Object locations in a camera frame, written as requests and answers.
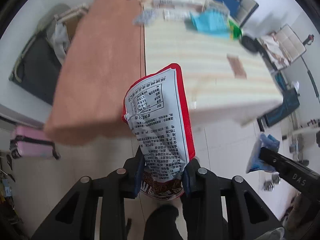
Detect blue snack bag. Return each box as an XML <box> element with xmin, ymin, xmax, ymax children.
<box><xmin>245</xmin><ymin>132</ymin><xmax>281</xmax><ymax>174</ymax></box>

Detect red white snack bag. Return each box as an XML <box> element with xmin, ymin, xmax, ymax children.
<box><xmin>122</xmin><ymin>63</ymin><xmax>195</xmax><ymax>200</ymax></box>

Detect long white box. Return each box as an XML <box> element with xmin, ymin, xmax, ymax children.
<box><xmin>153</xmin><ymin>0</ymin><xmax>203</xmax><ymax>7</ymax></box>

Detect silver dumbbell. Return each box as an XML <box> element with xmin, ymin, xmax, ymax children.
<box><xmin>263</xmin><ymin>173</ymin><xmax>281</xmax><ymax>192</ymax></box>

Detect person's black trouser legs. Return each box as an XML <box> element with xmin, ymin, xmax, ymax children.
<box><xmin>143</xmin><ymin>204</ymin><xmax>183</xmax><ymax>240</ymax></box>

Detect black blue exercise bench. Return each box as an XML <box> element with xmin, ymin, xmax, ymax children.
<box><xmin>257</xmin><ymin>88</ymin><xmax>300</xmax><ymax>132</ymax></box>

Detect pink suitcase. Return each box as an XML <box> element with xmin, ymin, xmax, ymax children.
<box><xmin>9</xmin><ymin>126</ymin><xmax>61</xmax><ymax>160</ymax></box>

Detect brown card on table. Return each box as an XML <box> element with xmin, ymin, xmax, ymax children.
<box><xmin>227</xmin><ymin>55</ymin><xmax>247</xmax><ymax>79</ymax></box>

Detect brown table runner cloth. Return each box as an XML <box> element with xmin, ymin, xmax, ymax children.
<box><xmin>44</xmin><ymin>0</ymin><xmax>144</xmax><ymax>145</ymax></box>

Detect white chair with cloth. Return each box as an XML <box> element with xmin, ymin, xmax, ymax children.
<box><xmin>257</xmin><ymin>24</ymin><xmax>306</xmax><ymax>71</ymax></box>

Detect black round lid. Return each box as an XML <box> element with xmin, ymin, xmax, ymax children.
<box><xmin>240</xmin><ymin>35</ymin><xmax>259</xmax><ymax>53</ymax></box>

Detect cream striped table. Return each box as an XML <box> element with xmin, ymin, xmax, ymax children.
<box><xmin>144</xmin><ymin>15</ymin><xmax>283</xmax><ymax>124</ymax></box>

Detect grey foil blister pack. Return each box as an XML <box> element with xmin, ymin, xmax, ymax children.
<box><xmin>132</xmin><ymin>10</ymin><xmax>158</xmax><ymax>25</ymax></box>

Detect dark suitcase by wall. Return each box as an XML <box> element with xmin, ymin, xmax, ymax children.
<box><xmin>8</xmin><ymin>3</ymin><xmax>73</xmax><ymax>106</ymax></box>

